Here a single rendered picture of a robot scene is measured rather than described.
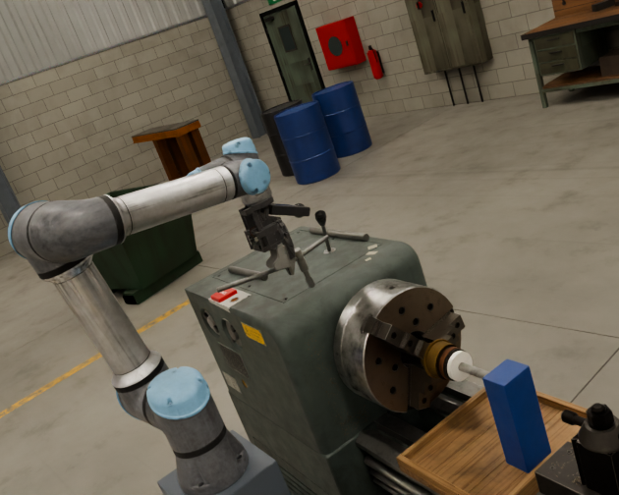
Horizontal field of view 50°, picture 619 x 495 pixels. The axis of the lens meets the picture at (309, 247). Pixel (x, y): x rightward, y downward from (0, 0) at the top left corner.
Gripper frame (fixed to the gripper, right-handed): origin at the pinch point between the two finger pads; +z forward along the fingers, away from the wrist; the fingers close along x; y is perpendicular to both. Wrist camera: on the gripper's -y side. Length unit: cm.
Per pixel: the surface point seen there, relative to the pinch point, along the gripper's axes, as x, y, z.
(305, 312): 6.6, 4.0, 9.2
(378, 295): 19.2, -10.0, 9.3
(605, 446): 83, -1, 20
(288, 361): 7.4, 13.3, 17.8
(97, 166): -1007, -206, 63
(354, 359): 20.3, 2.8, 19.8
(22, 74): -1006, -157, -114
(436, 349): 34.3, -10.7, 21.0
